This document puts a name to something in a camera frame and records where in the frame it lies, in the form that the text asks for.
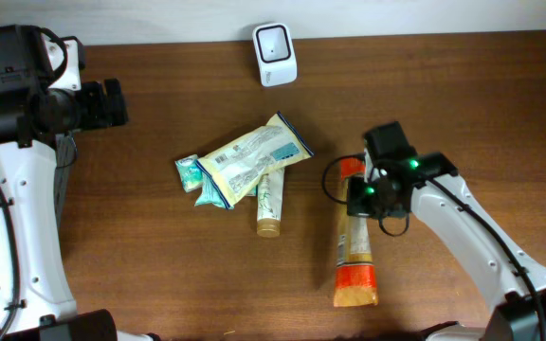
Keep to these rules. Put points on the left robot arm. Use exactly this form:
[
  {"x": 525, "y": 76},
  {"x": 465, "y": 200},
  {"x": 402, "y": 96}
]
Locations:
[{"x": 42, "y": 97}]

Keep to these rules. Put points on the teal wet wipes pack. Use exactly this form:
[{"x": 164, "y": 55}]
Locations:
[{"x": 209, "y": 195}]

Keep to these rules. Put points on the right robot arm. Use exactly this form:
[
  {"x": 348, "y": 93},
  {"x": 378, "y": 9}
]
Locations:
[{"x": 401, "y": 183}]

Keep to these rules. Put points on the grey plastic mesh basket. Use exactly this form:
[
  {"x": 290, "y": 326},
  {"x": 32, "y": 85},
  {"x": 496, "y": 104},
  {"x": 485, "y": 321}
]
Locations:
[{"x": 62, "y": 180}]

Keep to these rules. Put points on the yellow blue-edged snack bag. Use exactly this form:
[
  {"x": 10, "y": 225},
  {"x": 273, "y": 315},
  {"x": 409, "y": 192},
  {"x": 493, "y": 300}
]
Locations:
[{"x": 237, "y": 167}]

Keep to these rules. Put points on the white cream tube gold cap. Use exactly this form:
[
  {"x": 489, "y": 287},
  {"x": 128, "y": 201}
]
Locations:
[{"x": 269, "y": 212}]

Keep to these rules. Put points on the white barcode scanner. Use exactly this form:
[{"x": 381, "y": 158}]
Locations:
[{"x": 275, "y": 54}]

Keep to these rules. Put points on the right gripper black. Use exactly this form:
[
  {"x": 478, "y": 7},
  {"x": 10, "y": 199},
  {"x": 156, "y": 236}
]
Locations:
[{"x": 356, "y": 206}]

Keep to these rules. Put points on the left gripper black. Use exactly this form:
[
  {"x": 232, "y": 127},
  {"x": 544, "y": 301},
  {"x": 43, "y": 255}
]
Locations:
[{"x": 100, "y": 115}]

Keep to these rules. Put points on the small teal tissue pack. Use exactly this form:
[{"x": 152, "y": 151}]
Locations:
[{"x": 191, "y": 176}]

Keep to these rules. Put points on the orange spaghetti pasta package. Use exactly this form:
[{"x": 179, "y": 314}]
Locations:
[{"x": 355, "y": 283}]

